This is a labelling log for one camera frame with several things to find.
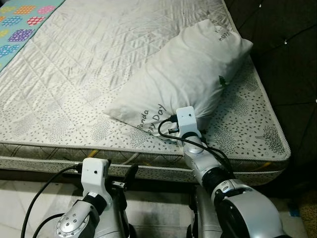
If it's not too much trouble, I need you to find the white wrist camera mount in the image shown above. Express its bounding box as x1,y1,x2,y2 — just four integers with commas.
81,158,113,196
176,106,204,142

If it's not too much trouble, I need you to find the grey robot leg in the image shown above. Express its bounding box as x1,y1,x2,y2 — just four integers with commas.
97,191,133,238
190,186,223,238

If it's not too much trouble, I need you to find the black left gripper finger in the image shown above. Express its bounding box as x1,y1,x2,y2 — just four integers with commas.
124,165,140,192

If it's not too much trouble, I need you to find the black bed base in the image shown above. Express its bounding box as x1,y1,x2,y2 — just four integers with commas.
0,168,298,200

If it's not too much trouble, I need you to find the white printed pillow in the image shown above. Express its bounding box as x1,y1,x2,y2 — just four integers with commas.
103,20,254,134

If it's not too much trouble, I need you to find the grey quilted mattress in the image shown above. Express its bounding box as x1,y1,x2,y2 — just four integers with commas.
0,0,292,187

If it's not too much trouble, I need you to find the teal blanket with coloured shapes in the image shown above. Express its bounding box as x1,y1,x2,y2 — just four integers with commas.
0,0,65,73

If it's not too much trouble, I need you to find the grey robot left leg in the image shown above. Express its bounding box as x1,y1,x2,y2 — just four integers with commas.
97,191,133,238

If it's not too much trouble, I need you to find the grey robot right leg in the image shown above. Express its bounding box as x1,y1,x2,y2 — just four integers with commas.
190,186,223,238

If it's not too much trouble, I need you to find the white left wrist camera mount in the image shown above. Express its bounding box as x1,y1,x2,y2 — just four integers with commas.
81,158,113,196

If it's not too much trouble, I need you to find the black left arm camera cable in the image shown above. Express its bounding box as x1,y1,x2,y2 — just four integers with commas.
27,164,84,238

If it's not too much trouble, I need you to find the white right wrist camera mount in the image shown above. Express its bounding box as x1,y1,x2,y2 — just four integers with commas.
176,106,204,142

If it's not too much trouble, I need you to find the dark tufted headboard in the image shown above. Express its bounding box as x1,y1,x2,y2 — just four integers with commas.
223,0,317,195

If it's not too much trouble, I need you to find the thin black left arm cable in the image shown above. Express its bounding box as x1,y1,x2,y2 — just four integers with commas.
32,212,66,238

